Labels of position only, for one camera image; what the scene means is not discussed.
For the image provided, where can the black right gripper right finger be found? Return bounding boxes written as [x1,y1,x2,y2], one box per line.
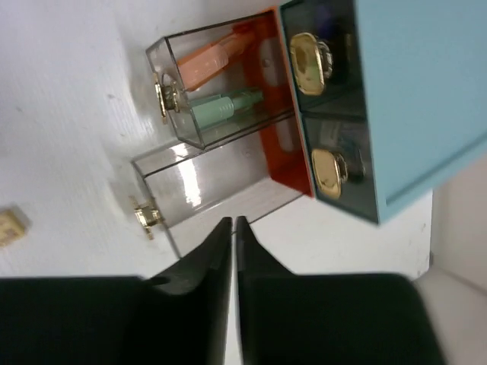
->
[236,217,446,364]

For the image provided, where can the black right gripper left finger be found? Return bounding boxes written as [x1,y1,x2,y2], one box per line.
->
[1,217,232,364]

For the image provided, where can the clear drawer gold handle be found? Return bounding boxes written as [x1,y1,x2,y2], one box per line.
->
[304,116,372,202]

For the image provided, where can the small wooden stamp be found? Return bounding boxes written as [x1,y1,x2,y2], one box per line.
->
[1,205,32,247]

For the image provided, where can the green highlighter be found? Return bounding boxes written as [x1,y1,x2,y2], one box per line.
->
[190,88,263,129]

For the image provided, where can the orange highlighter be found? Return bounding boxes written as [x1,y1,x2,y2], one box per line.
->
[177,30,255,91]

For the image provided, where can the blue drawer box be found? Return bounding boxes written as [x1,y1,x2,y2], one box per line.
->
[278,1,486,224]

